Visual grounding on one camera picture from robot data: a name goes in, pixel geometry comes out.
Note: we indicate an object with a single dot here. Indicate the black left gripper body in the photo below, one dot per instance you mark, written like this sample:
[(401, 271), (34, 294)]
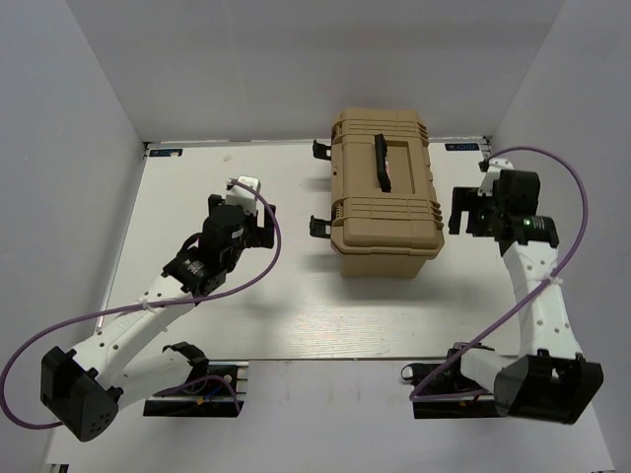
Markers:
[(253, 235)]

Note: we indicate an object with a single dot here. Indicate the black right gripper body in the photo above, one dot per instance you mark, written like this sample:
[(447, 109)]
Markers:
[(497, 207)]

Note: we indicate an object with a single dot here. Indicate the tan plastic toolbox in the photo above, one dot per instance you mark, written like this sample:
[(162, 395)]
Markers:
[(377, 234)]

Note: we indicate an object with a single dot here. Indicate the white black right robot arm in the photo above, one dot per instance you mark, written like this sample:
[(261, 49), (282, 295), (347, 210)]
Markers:
[(550, 380)]

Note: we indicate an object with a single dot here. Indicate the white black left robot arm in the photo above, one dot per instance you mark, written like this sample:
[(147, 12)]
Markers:
[(86, 386)]

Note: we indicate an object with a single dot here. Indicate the black toolbox front latch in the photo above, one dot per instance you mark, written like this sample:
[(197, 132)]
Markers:
[(320, 228)]

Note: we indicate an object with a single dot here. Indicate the black toolbox latch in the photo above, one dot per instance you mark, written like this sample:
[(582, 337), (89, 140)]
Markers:
[(321, 151), (320, 228)]

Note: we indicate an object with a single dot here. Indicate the blue table corner label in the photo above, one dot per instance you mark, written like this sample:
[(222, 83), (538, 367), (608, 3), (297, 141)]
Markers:
[(165, 153)]

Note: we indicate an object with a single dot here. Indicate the black toolbox rear latch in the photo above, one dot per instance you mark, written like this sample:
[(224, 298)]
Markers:
[(321, 151)]

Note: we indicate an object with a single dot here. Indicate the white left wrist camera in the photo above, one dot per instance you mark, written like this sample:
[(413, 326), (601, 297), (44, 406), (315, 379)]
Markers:
[(237, 193)]

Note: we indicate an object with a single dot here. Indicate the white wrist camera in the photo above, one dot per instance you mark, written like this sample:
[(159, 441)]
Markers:
[(237, 193), (492, 169)]

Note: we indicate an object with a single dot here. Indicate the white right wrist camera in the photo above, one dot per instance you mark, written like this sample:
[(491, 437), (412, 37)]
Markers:
[(492, 169)]

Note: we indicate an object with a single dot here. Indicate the black toolbox carry handle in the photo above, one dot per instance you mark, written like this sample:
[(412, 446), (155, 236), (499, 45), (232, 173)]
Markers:
[(381, 163)]

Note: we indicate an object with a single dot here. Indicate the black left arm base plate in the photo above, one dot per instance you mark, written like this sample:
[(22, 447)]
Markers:
[(219, 397)]

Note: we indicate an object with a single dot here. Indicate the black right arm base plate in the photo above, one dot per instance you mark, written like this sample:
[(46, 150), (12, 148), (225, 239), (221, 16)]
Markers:
[(452, 396)]

